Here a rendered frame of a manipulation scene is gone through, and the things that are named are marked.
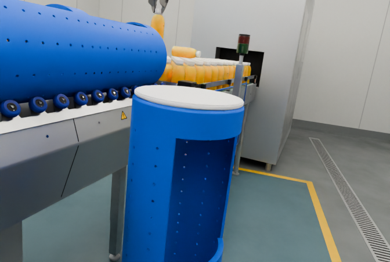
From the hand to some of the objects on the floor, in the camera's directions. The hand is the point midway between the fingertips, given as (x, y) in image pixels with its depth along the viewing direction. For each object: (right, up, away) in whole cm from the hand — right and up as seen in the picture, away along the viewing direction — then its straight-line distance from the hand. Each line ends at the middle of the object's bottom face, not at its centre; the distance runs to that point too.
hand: (158, 10), depth 144 cm
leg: (-26, -130, +14) cm, 133 cm away
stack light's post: (+31, -131, +39) cm, 140 cm away
